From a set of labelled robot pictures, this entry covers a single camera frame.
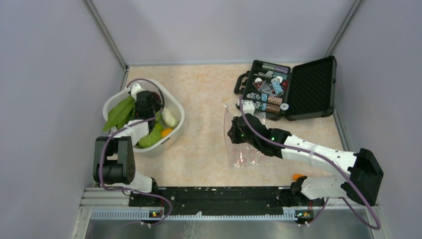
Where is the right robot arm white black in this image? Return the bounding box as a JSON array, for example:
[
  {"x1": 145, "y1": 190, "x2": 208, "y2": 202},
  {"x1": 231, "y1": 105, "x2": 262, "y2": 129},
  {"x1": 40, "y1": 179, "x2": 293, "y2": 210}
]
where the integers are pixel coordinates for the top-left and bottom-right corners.
[{"x1": 227, "y1": 114, "x2": 384, "y2": 206}]

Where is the white plastic basket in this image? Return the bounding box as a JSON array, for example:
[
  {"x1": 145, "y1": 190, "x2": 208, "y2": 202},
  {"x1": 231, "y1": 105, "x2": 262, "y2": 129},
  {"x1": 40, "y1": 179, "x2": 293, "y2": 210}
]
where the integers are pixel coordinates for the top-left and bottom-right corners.
[{"x1": 103, "y1": 78, "x2": 185, "y2": 158}]

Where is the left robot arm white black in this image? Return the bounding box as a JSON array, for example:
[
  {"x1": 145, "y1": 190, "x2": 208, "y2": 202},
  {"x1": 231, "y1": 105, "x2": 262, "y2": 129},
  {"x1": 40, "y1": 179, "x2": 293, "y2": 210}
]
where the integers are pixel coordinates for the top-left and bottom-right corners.
[{"x1": 93, "y1": 90, "x2": 165, "y2": 206}]

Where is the clear zip top bag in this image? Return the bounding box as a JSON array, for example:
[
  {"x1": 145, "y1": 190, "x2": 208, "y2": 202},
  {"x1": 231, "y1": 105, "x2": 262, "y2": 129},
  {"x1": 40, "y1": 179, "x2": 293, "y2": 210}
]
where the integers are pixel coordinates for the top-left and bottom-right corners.
[{"x1": 223, "y1": 104, "x2": 272, "y2": 168}]

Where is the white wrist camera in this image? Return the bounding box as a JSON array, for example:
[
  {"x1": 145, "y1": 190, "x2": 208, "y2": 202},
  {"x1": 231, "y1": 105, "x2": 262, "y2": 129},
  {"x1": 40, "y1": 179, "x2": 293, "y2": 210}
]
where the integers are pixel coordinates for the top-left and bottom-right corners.
[
  {"x1": 127, "y1": 83, "x2": 145, "y2": 100},
  {"x1": 241, "y1": 100, "x2": 255, "y2": 115}
]

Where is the green cabbage toy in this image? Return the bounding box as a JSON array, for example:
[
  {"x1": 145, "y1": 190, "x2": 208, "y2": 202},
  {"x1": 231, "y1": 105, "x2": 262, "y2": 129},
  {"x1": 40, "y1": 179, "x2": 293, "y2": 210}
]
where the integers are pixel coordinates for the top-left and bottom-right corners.
[{"x1": 137, "y1": 130, "x2": 162, "y2": 148}]

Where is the orange object behind right arm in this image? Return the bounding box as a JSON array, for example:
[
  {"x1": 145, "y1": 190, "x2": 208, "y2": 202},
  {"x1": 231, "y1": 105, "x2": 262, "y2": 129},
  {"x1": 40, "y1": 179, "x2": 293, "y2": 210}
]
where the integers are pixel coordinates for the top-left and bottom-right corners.
[{"x1": 292, "y1": 174, "x2": 306, "y2": 181}]

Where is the green leafy vegetable toy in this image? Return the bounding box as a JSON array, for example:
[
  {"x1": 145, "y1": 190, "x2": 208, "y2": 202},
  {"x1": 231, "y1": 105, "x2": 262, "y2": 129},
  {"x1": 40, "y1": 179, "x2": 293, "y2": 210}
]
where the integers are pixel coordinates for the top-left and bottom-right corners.
[{"x1": 103, "y1": 96, "x2": 135, "y2": 132}]

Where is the white radish toy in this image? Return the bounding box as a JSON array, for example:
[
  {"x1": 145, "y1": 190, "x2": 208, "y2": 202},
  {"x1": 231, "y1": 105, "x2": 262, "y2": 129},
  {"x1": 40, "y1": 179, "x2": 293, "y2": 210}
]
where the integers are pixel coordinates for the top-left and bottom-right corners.
[{"x1": 161, "y1": 107, "x2": 179, "y2": 128}]

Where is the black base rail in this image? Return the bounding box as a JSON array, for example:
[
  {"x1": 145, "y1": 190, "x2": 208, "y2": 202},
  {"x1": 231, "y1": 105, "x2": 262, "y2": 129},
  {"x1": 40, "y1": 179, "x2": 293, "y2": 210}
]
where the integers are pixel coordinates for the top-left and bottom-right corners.
[{"x1": 128, "y1": 186, "x2": 324, "y2": 216}]

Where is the black poker chip case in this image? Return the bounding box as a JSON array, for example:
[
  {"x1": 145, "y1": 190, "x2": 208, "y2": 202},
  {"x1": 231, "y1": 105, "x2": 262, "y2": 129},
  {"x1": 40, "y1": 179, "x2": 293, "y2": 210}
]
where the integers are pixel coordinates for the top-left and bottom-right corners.
[{"x1": 233, "y1": 56, "x2": 337, "y2": 121}]

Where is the small green lime toy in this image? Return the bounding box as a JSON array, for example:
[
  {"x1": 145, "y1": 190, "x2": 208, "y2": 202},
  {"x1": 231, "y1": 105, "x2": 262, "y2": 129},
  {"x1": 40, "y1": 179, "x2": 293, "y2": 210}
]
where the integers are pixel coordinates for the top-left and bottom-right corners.
[{"x1": 153, "y1": 114, "x2": 164, "y2": 132}]

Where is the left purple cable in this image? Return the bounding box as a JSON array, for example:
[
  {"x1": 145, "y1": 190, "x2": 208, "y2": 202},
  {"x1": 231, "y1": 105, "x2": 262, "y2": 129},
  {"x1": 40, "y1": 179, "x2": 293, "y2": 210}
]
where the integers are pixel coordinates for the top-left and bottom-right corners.
[{"x1": 98, "y1": 78, "x2": 173, "y2": 227}]

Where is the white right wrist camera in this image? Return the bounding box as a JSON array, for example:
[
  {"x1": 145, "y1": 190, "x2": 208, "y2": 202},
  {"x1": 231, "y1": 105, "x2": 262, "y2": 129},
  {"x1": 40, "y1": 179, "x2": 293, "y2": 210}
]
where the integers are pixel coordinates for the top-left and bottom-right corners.
[{"x1": 241, "y1": 100, "x2": 255, "y2": 115}]

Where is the small orange fruit toy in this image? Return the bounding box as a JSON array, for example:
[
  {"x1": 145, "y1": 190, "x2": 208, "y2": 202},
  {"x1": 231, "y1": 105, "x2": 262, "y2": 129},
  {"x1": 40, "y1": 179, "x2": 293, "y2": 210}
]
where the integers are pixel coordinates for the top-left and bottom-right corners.
[{"x1": 160, "y1": 128, "x2": 173, "y2": 138}]

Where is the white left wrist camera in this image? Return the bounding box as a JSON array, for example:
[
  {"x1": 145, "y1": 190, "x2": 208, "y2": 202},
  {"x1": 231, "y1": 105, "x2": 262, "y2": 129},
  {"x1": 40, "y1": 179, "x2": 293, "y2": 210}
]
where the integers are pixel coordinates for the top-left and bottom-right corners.
[{"x1": 127, "y1": 83, "x2": 145, "y2": 100}]

